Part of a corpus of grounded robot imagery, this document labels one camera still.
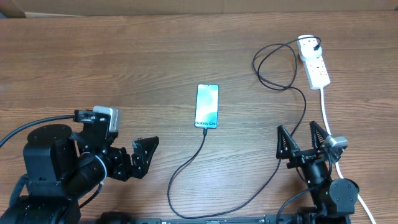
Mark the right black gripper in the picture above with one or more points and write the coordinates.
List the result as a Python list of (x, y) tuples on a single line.
[(300, 157)]

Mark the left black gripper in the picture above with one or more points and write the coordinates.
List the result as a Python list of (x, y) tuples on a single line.
[(140, 160)]

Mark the Samsung Galaxy smartphone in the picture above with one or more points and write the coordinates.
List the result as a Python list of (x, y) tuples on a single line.
[(206, 110)]

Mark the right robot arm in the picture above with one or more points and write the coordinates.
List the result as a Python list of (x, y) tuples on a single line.
[(333, 199)]

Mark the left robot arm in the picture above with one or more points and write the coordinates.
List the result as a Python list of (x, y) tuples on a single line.
[(62, 166)]

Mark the white USB charger plug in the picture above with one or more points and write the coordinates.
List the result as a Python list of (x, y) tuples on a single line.
[(308, 47)]

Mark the white power strip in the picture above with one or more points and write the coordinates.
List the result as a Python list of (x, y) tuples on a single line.
[(316, 73)]

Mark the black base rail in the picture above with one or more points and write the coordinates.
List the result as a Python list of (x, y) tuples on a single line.
[(118, 217)]

